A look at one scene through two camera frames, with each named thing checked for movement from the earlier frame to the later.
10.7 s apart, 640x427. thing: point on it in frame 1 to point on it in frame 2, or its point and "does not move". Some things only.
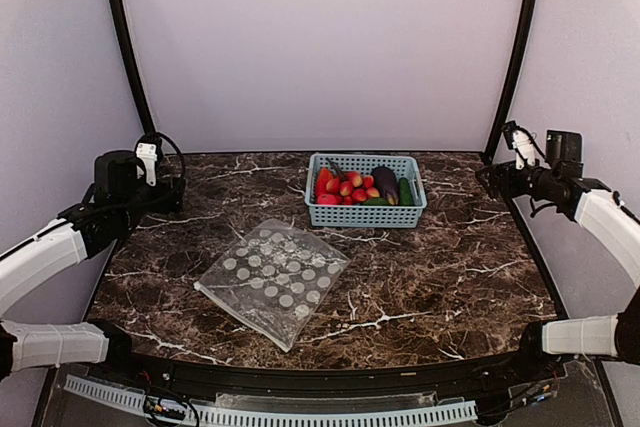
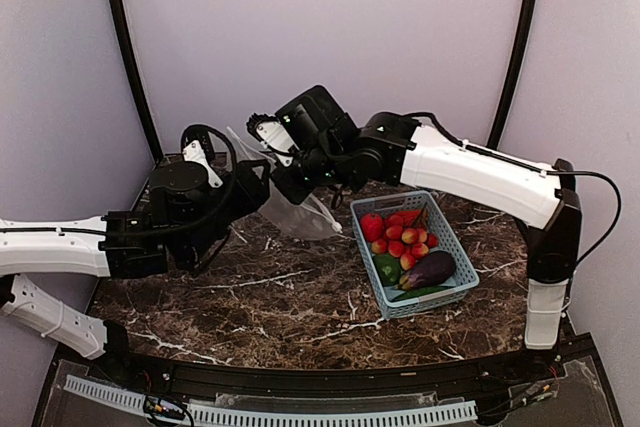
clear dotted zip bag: (273, 280) to (306, 219)
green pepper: (376, 202) to (389, 269)
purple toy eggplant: (387, 184) to (431, 270)
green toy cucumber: (405, 192) to (419, 291)
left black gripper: (170, 199) to (251, 193)
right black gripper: (496, 170) to (294, 191)
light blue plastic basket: (366, 216) to (465, 276)
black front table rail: (364, 381) does not move
